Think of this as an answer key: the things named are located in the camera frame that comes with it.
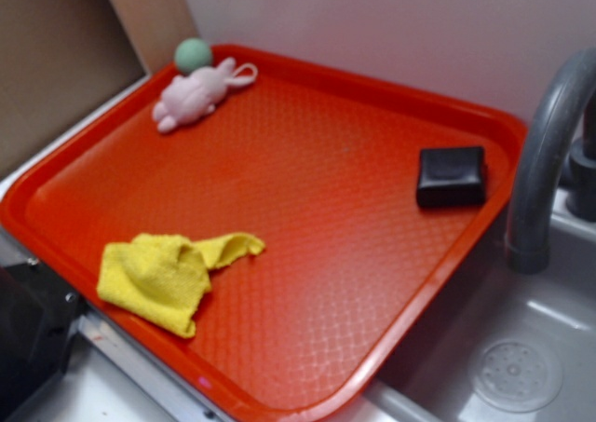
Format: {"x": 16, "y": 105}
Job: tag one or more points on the grey plastic sink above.
{"x": 503, "y": 338}

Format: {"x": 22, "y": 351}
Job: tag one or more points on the yellow cloth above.
{"x": 163, "y": 278}

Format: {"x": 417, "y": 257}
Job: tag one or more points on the black rectangular block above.
{"x": 451, "y": 177}

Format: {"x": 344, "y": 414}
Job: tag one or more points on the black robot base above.
{"x": 39, "y": 320}

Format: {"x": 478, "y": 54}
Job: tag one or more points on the red plastic tray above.
{"x": 298, "y": 123}

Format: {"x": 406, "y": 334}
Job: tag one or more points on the pink plush bunny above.
{"x": 189, "y": 98}

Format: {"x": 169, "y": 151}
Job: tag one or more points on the grey sink faucet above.
{"x": 561, "y": 141}

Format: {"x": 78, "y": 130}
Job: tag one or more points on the green ball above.
{"x": 192, "y": 54}

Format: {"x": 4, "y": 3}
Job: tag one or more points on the brown cardboard panel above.
{"x": 62, "y": 59}

